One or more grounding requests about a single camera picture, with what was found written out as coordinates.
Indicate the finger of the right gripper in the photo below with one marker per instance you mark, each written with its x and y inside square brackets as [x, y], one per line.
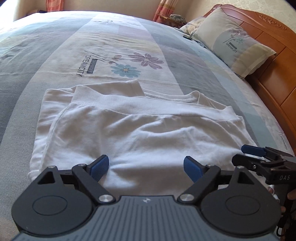
[256, 151]
[250, 163]

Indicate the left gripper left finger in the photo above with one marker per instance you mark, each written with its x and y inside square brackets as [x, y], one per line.
[88, 177]

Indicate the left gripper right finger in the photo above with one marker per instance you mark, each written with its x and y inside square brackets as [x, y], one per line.
[205, 181]

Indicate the white long-sleeve shirt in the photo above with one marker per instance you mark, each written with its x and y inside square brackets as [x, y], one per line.
[145, 134]

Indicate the person's right hand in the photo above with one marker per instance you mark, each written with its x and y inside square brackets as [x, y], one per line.
[285, 196]

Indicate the wooden headboard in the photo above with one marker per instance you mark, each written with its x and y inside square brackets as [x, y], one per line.
[274, 81]

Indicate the large printed pillow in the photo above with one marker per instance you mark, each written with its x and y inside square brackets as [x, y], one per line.
[231, 43]

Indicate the pastel patchwork bed sheet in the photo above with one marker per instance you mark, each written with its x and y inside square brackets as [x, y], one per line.
[64, 49]

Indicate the small floral pillow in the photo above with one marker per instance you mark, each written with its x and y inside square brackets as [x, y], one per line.
[189, 27]

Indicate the crumpled cloth on table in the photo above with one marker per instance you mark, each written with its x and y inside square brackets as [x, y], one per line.
[178, 18]

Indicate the wooden bedside table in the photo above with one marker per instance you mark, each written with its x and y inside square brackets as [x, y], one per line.
[169, 21]

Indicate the orange curtain right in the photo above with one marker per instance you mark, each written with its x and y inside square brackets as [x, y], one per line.
[165, 8]

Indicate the orange curtain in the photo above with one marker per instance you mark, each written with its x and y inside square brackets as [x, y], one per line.
[54, 5]
[165, 8]

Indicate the orange curtain left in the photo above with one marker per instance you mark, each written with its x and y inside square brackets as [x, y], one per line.
[54, 5]

